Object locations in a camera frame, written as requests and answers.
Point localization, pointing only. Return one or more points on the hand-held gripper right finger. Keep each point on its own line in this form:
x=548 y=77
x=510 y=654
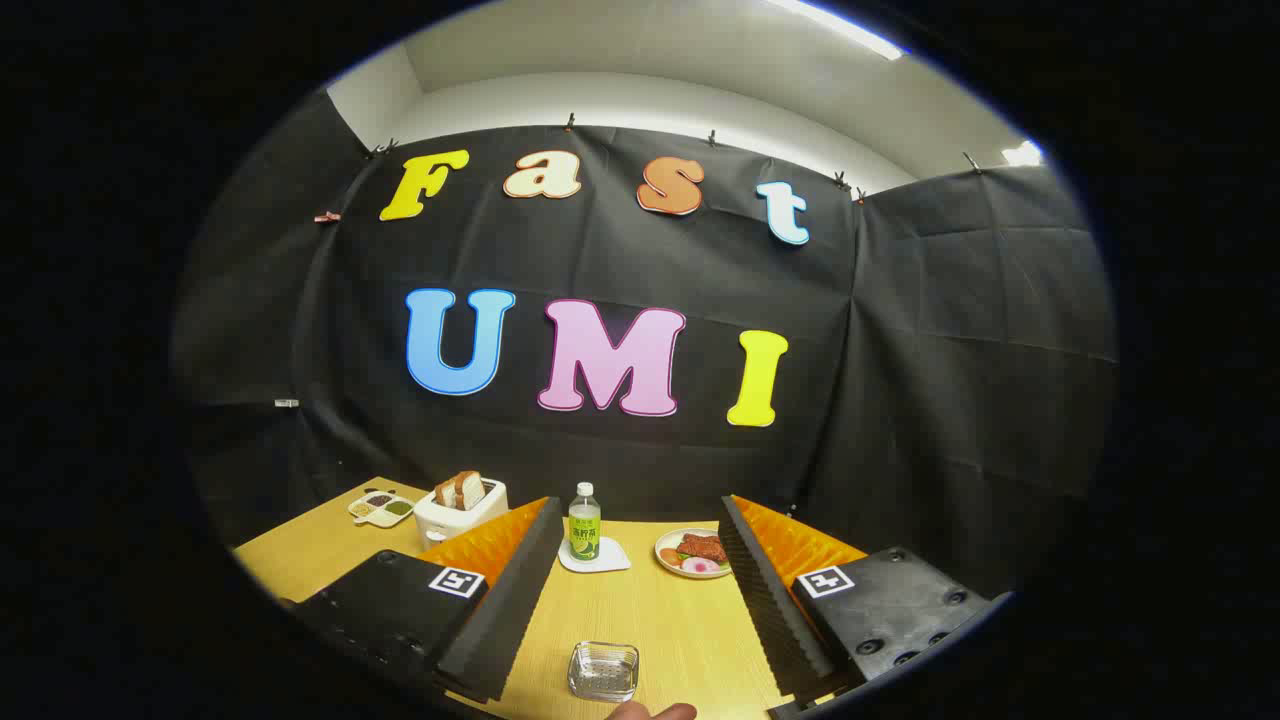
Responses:
x=775 y=620

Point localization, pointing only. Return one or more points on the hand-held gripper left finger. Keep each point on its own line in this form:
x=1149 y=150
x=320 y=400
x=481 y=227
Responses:
x=505 y=610

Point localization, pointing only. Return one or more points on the white toaster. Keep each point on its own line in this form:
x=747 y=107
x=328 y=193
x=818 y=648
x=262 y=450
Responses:
x=465 y=518

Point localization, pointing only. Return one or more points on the plate of toy food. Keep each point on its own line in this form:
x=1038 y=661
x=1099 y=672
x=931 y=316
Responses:
x=695 y=552

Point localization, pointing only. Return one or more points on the green label drink bottle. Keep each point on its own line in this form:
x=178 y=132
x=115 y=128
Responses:
x=584 y=530

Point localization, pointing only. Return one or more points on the white square coaster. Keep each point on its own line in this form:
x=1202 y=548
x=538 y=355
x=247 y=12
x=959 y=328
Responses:
x=612 y=558

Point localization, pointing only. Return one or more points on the toast bread slice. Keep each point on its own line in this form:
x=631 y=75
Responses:
x=446 y=494
x=472 y=490

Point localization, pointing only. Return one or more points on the white divided condiment tray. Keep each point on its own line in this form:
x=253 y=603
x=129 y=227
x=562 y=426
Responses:
x=380 y=508

